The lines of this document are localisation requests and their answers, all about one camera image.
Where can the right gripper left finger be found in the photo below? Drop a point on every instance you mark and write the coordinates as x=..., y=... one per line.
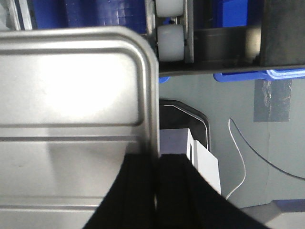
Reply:
x=129, y=204

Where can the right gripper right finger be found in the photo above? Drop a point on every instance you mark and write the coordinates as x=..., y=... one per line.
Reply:
x=186, y=201

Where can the silver metal tray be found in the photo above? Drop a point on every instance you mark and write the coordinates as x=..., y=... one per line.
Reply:
x=73, y=104

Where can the white box on floor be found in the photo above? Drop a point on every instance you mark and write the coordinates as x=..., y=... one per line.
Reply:
x=181, y=141

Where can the grey tape patch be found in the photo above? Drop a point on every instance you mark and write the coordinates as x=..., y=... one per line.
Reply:
x=272, y=100

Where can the blue bin below centre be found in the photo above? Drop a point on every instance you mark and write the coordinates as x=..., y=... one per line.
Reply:
x=54, y=14

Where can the blue bin lower right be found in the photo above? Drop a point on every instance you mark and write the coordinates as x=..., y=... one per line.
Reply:
x=234, y=13

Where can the right white roller rail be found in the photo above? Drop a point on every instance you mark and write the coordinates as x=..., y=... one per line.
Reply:
x=170, y=29

